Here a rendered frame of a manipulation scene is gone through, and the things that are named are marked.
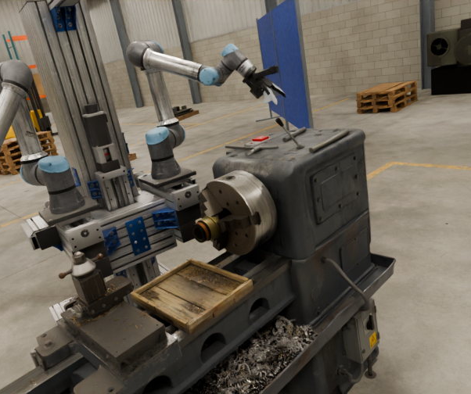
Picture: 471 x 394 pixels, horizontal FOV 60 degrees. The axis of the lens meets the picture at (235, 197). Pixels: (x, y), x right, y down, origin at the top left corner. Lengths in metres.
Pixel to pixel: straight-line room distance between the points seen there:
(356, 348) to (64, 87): 1.82
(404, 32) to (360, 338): 10.48
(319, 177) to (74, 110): 1.16
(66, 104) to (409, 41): 10.60
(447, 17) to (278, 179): 10.28
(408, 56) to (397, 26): 0.83
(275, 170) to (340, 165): 0.35
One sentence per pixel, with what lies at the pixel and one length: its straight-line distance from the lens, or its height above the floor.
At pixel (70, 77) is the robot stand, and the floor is 1.70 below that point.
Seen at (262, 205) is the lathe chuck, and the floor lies 1.13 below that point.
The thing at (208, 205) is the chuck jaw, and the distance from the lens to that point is 1.56.
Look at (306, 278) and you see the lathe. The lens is 1.71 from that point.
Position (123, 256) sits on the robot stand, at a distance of 2.05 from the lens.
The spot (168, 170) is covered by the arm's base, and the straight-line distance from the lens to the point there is 2.03.
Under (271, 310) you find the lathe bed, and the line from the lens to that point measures 1.67.
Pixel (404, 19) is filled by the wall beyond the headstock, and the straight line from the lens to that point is 12.03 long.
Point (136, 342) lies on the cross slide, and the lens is 1.24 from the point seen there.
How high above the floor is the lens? 1.67
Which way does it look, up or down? 19 degrees down
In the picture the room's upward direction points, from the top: 11 degrees counter-clockwise
